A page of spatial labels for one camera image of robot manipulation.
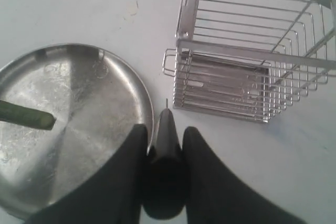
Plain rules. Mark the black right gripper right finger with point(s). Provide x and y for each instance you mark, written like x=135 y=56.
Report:
x=217 y=195

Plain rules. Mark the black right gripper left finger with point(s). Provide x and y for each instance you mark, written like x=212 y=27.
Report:
x=111 y=194

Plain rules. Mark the black knife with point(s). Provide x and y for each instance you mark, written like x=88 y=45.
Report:
x=164 y=182

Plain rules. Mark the green chili pepper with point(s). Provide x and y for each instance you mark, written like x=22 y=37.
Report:
x=28 y=117

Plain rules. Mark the round stainless steel plate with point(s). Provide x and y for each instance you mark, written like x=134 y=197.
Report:
x=96 y=98

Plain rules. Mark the metal wire utensil rack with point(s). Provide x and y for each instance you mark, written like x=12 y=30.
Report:
x=251 y=59

